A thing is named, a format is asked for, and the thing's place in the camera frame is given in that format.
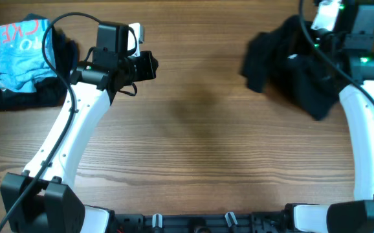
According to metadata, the black t-shirt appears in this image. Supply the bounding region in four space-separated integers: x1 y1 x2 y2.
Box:
241 15 338 120

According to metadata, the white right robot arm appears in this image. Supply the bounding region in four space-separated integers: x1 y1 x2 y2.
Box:
292 31 374 232

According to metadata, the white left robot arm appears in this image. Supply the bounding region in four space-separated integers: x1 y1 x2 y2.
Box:
0 50 159 232

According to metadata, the dark navy garment pile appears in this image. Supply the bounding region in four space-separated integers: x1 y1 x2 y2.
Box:
0 14 78 111

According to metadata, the light blue printed t-shirt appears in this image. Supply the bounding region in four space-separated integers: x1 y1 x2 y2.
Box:
0 19 56 93

